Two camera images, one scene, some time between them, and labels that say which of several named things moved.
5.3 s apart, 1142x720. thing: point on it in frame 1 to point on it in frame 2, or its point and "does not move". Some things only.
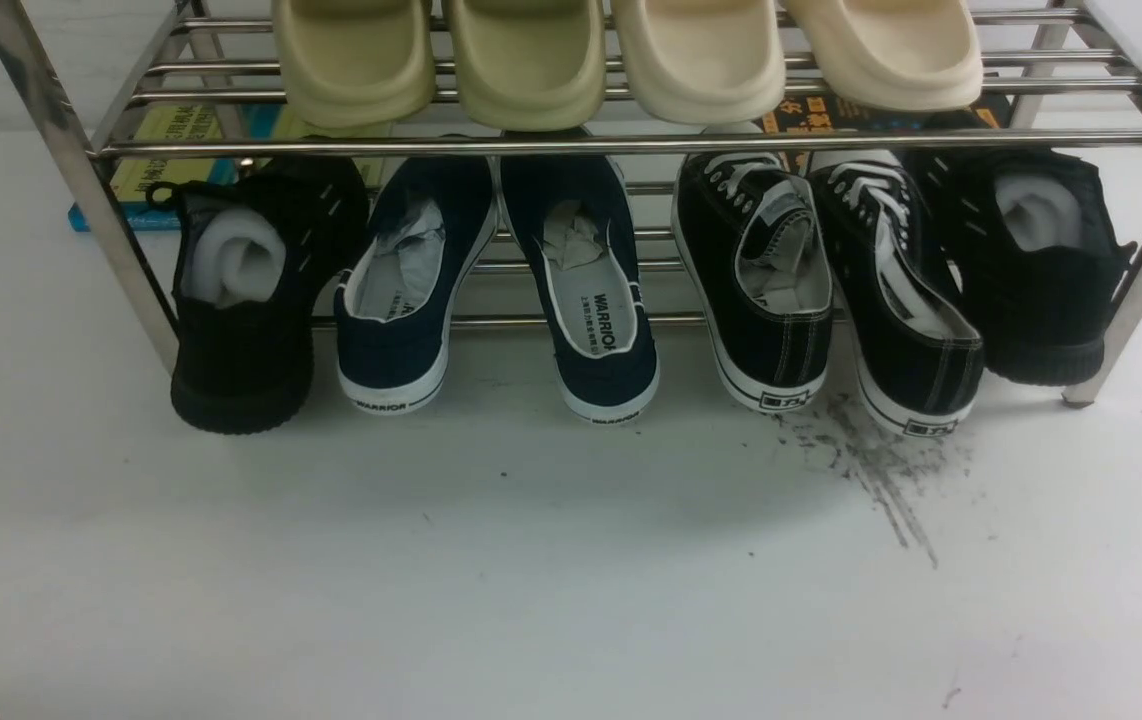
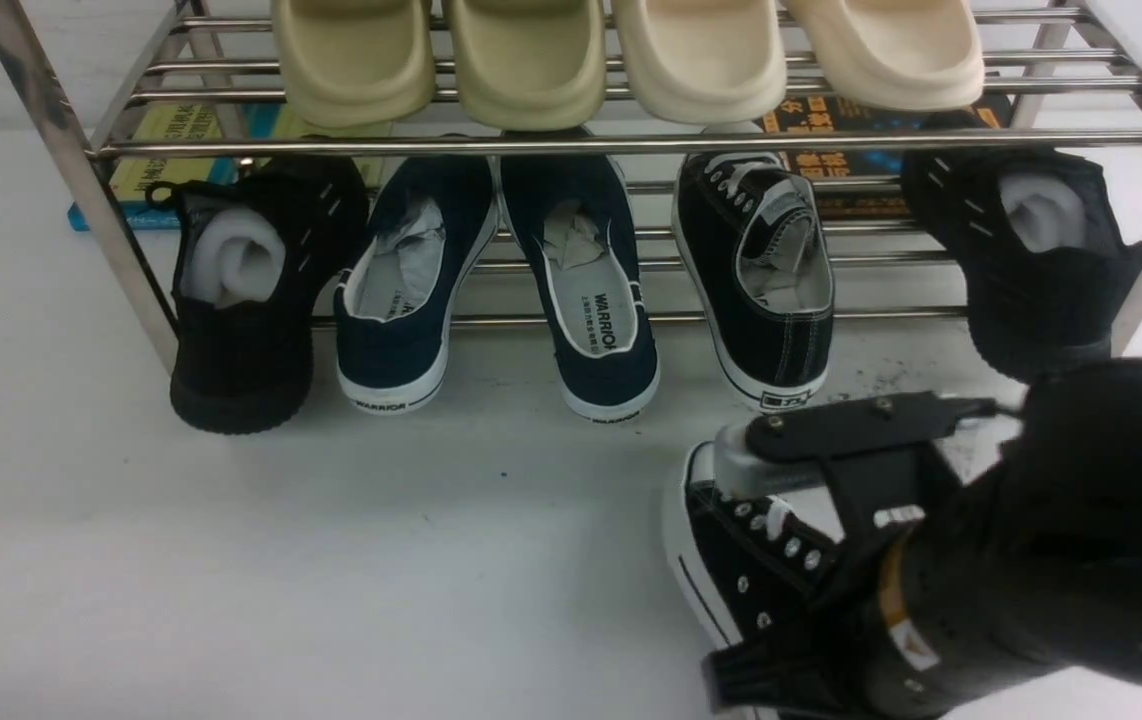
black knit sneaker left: x=254 y=248 does not move
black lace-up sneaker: x=915 y=343 to x=748 y=559
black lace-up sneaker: x=752 y=240 does not move
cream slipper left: x=703 y=61 does not move
